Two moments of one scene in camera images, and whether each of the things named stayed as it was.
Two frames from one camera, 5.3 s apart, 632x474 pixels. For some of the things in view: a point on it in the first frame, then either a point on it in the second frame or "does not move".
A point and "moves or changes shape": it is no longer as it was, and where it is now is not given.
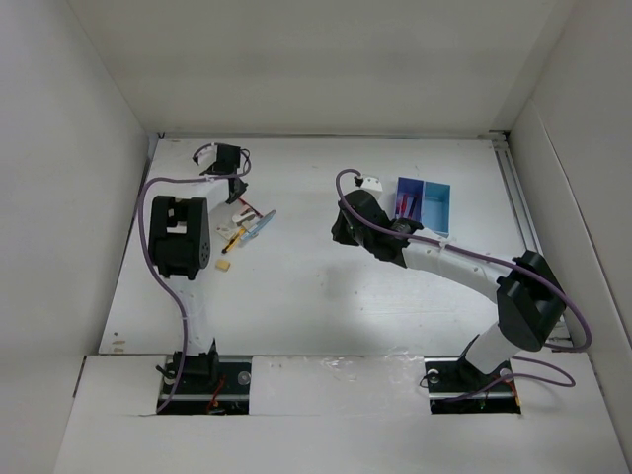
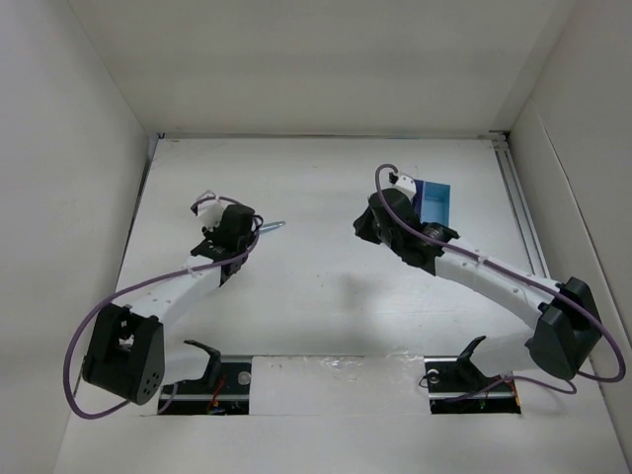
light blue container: [435, 207] does not move
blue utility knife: [259, 226] moves or changes shape
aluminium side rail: [519, 205] does not move
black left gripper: [244, 185] -> [211, 233]
